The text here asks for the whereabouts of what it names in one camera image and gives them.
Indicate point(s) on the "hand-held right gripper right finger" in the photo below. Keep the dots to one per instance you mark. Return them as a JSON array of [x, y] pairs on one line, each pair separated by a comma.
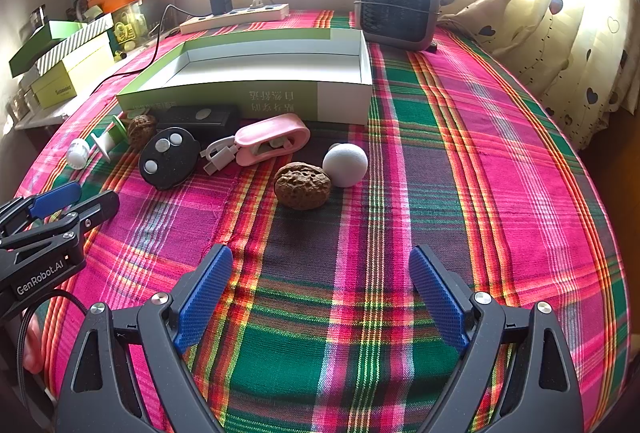
[[440, 293]]

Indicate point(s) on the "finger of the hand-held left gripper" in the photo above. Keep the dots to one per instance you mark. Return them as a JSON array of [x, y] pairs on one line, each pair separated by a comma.
[[55, 198], [95, 208]]

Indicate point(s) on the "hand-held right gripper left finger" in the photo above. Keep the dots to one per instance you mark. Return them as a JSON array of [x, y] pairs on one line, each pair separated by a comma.
[[205, 293]]

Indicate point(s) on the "small white cap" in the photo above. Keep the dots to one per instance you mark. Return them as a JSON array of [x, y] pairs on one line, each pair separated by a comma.
[[78, 153]]

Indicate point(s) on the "green white spool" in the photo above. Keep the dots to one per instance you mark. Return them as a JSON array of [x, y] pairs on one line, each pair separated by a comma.
[[117, 133]]

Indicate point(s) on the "round black remote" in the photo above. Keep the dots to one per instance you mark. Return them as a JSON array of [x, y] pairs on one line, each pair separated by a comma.
[[165, 168]]

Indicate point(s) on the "small brown walnut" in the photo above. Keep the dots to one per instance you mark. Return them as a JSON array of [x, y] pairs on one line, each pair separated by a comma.
[[142, 130]]

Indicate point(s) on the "large brown walnut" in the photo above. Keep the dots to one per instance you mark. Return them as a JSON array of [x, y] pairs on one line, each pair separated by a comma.
[[302, 185]]

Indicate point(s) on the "black rectangular device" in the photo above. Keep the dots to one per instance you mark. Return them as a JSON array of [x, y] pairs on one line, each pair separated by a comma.
[[220, 123]]

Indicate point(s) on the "white ball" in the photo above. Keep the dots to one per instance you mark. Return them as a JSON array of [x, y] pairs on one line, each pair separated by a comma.
[[345, 164]]

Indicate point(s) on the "pink plastic clip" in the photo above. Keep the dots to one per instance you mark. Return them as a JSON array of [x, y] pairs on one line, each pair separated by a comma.
[[280, 125]]

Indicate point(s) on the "green white cardboard box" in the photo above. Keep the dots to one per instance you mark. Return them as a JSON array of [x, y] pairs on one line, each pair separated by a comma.
[[340, 100]]

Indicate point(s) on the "person's left hand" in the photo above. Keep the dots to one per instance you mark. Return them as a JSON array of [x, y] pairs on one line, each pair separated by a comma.
[[35, 343]]

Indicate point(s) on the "white side table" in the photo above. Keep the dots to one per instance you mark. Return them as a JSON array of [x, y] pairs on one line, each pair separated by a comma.
[[40, 118]]

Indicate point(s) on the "plaid blanket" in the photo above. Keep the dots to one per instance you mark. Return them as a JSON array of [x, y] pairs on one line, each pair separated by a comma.
[[450, 188]]

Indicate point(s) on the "yellow green box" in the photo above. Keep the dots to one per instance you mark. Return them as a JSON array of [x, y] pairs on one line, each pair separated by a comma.
[[65, 80]]

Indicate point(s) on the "green box lid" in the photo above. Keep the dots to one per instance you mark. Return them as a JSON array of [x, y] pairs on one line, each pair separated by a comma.
[[30, 50]]

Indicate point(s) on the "striped box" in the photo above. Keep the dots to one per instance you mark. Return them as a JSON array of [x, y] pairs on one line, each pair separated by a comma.
[[70, 45]]

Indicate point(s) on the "clear plastic container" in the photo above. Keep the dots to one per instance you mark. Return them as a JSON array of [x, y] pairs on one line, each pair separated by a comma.
[[127, 28]]

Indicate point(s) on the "beige power strip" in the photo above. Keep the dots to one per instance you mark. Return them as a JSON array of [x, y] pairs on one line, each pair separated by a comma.
[[235, 17]]

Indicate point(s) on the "black charger adapter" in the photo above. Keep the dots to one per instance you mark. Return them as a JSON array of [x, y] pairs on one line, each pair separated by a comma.
[[220, 0]]

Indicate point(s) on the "white plug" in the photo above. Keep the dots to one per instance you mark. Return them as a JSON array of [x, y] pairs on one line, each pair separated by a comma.
[[260, 2]]

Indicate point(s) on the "cream heart print curtain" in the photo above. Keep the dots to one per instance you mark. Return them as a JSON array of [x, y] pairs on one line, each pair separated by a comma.
[[560, 38]]

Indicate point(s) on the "grey space heater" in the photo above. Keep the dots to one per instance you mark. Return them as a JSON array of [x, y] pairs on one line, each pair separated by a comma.
[[397, 3]]

